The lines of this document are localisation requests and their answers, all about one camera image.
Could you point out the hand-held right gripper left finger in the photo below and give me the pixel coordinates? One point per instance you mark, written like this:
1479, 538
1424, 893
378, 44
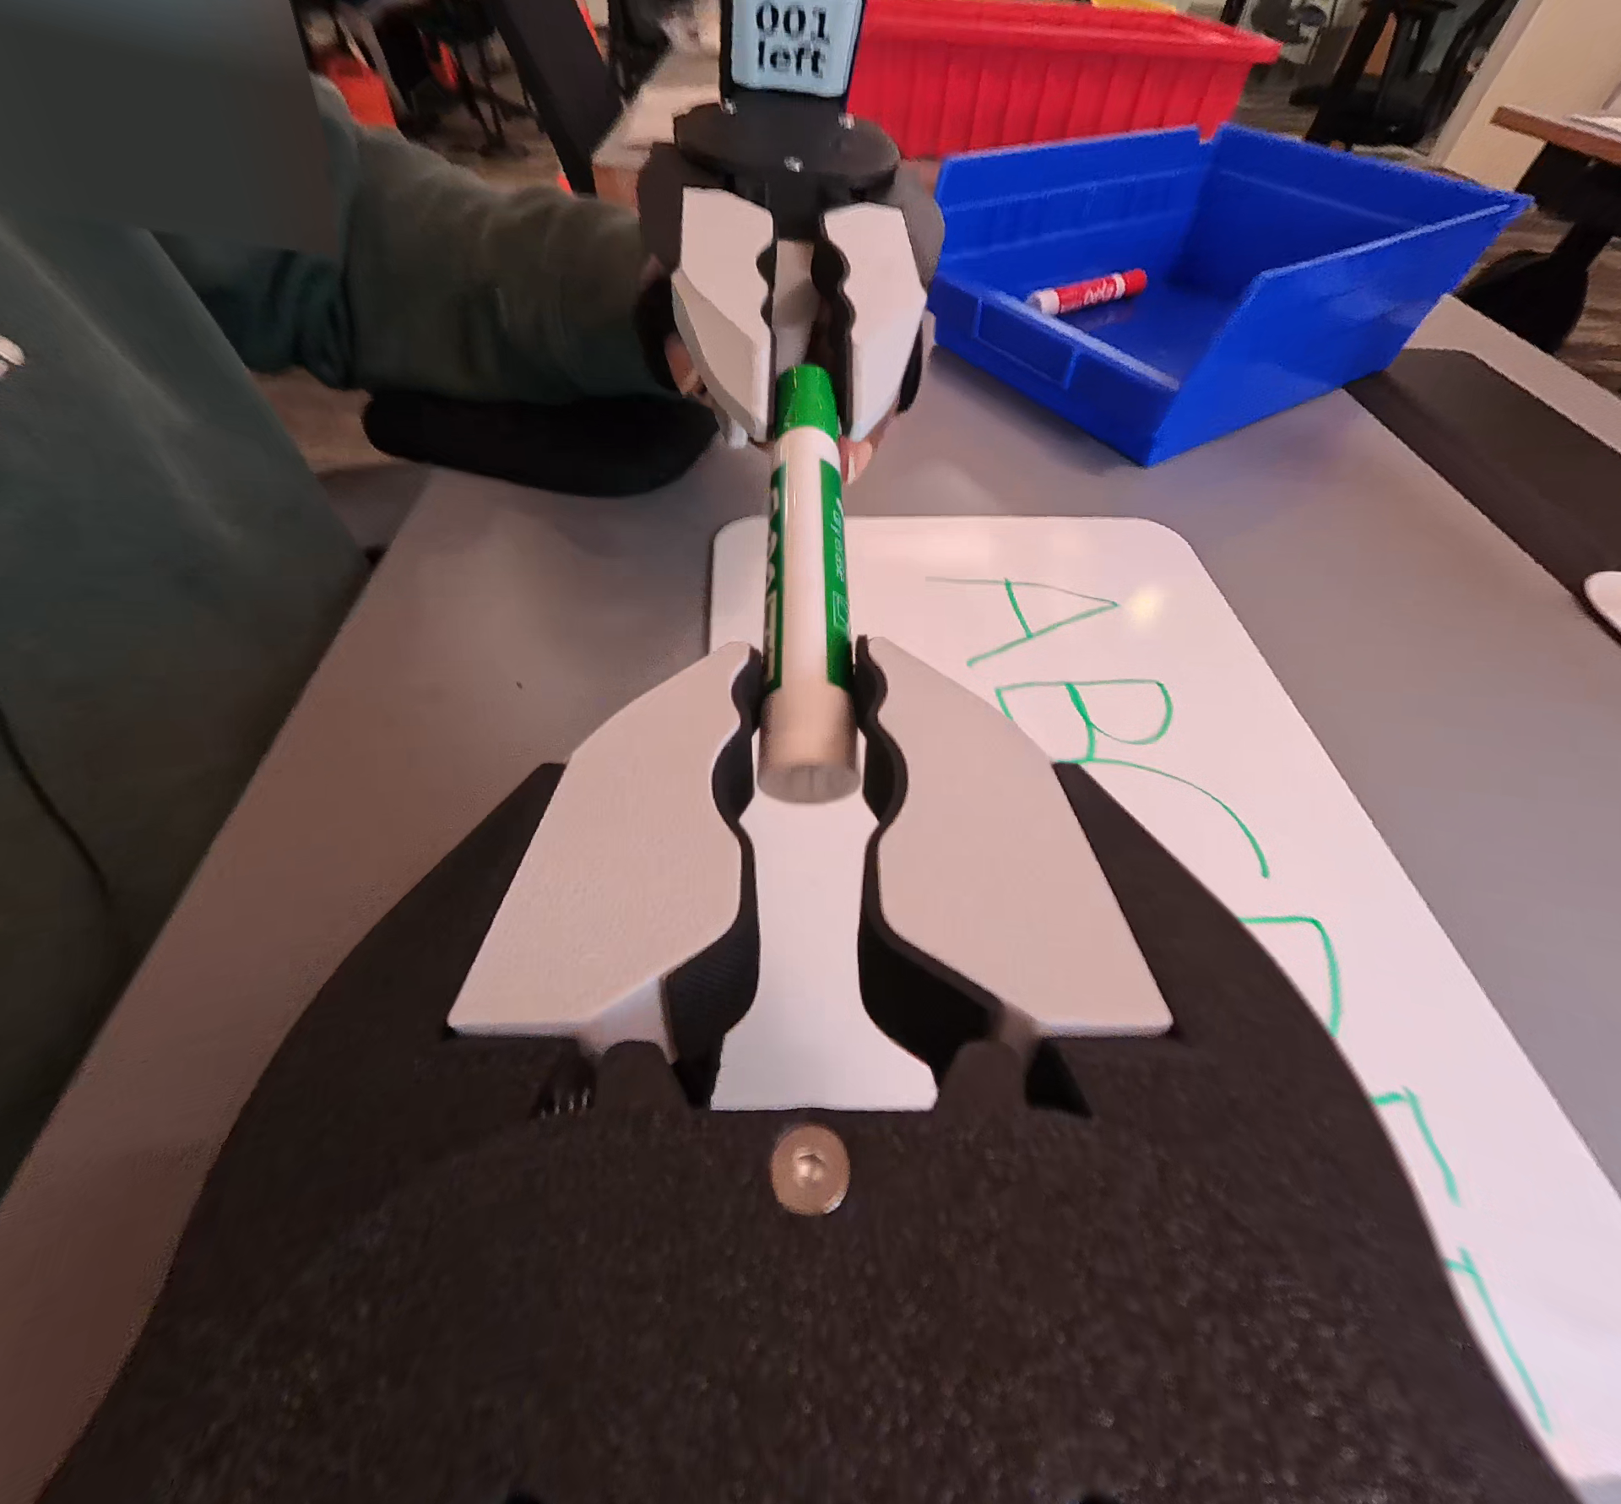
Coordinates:
608, 885

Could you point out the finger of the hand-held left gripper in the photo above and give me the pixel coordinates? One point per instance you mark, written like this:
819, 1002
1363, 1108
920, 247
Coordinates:
887, 301
722, 315

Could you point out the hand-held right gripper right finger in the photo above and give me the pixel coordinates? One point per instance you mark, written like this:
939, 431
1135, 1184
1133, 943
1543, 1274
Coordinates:
1013, 885

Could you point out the small white whiteboard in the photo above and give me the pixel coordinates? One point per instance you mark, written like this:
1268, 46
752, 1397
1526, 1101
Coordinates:
1140, 770

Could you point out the green whiteboard marker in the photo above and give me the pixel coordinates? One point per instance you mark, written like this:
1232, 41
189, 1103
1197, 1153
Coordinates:
804, 644

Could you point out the red whiteboard marker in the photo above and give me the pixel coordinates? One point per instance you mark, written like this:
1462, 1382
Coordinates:
1086, 294

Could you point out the person's left hand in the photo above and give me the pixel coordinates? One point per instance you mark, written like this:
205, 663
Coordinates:
859, 460

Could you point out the black slanted stand leg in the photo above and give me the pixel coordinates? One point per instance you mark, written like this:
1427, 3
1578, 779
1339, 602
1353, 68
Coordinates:
532, 23

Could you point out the red plastic bin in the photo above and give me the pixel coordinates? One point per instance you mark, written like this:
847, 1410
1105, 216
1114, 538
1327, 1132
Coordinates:
1038, 74

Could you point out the blue plastic bin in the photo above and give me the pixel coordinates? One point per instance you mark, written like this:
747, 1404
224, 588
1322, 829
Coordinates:
1266, 301

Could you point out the person's green sweatshirt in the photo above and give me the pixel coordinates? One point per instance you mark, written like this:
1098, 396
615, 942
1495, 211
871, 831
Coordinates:
127, 644

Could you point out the black desk mat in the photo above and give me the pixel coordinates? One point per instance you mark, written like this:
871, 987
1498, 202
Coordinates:
1495, 453

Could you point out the white metal document stand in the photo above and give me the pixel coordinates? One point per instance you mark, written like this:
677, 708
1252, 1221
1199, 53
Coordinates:
1606, 606

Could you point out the wooden side desk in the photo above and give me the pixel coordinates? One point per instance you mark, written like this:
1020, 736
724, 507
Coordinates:
1564, 134

